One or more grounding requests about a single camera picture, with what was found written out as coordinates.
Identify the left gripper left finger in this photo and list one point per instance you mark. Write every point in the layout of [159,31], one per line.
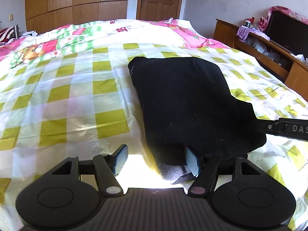
[107,167]

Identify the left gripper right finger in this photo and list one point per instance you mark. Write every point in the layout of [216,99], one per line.
[205,170]

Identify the black knit sweater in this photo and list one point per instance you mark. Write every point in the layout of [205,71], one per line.
[186,103]

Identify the wooden tv cabinet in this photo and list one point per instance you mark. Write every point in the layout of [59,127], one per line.
[288,69]

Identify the green checkered bed sheet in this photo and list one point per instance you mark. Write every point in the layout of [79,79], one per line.
[81,103]

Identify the black flat television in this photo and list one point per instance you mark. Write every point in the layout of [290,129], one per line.
[288,33]

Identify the purple patterned cloth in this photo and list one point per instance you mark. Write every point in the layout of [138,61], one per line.
[243,33]

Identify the small santa figurine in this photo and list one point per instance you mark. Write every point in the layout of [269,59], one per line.
[248,22]

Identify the pink floral quilt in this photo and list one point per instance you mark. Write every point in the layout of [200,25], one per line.
[73,38]

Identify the red white striped pillow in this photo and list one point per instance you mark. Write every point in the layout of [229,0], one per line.
[9,33]

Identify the wooden wardrobe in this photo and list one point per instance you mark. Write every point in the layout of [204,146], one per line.
[46,15]

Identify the brown wooden door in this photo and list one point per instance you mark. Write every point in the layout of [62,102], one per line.
[158,10]

